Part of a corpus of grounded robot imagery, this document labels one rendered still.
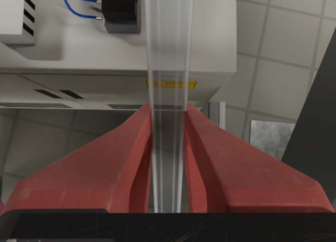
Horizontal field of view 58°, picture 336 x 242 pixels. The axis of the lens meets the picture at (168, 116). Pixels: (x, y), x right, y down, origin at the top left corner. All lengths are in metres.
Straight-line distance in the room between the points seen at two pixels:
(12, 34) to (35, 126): 0.72
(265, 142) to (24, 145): 0.85
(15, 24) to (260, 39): 0.89
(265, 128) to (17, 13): 0.87
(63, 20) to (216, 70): 0.25
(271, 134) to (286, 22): 0.42
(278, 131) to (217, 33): 0.70
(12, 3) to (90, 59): 0.13
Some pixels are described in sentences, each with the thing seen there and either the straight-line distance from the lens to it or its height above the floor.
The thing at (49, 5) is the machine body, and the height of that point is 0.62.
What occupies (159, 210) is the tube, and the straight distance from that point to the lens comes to 0.17.
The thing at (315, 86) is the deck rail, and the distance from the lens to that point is 0.20.
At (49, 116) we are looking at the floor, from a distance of 1.16.
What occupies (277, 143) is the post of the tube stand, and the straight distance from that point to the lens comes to 1.13.
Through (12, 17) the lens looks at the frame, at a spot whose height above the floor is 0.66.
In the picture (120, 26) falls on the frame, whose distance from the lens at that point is 0.46.
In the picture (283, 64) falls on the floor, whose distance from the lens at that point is 1.19.
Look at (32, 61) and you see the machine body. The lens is 0.52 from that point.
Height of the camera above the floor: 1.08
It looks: 85 degrees down
